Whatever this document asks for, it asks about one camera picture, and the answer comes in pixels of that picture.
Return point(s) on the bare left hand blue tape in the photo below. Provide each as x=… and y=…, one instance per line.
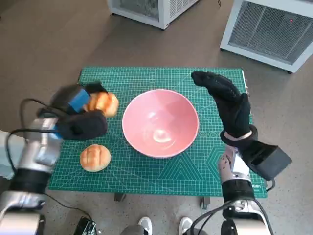
x=73, y=100

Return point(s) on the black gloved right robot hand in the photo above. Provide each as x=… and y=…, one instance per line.
x=227, y=105

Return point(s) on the oblong striped toy bread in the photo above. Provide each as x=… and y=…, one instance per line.
x=107, y=102

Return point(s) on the round toy bread bun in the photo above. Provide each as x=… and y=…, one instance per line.
x=96, y=157

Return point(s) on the pink bowl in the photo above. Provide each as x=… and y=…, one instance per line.
x=159, y=117

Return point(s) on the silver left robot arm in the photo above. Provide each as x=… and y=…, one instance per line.
x=36, y=151

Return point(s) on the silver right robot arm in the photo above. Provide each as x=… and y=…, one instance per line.
x=232, y=169

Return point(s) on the green cutting mat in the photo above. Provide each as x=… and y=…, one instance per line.
x=146, y=78

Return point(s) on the white mesh cabinet red light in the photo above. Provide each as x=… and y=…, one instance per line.
x=264, y=31

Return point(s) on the person in pale clothing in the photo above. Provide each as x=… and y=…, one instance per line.
x=3, y=159

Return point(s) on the black electronic box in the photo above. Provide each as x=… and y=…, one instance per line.
x=85, y=226

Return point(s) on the white shoe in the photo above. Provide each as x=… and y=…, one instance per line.
x=185, y=225
x=145, y=225

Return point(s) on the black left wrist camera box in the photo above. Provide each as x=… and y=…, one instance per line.
x=83, y=124

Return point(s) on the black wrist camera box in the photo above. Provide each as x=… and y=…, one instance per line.
x=83, y=124
x=271, y=161

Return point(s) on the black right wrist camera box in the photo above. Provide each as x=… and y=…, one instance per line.
x=271, y=161

